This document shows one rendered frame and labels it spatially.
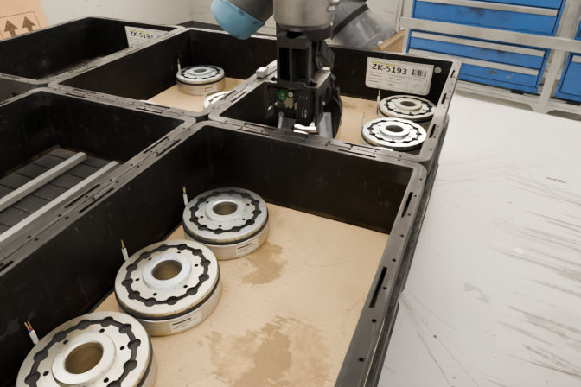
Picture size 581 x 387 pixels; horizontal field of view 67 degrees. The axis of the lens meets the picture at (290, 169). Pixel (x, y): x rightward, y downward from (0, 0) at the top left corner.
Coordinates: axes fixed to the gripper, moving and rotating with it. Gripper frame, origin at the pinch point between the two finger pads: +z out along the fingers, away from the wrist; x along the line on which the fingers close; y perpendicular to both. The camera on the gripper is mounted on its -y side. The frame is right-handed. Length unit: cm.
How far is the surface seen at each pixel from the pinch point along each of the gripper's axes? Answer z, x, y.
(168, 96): 1.9, -35.5, -16.5
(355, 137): 1.9, 5.4, -11.4
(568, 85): 46, 78, -183
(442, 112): -8.1, 18.4, -3.8
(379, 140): -0.9, 10.0, -6.4
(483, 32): 26, 35, -190
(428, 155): -8.1, 17.5, 9.0
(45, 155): 2.0, -40.7, 11.0
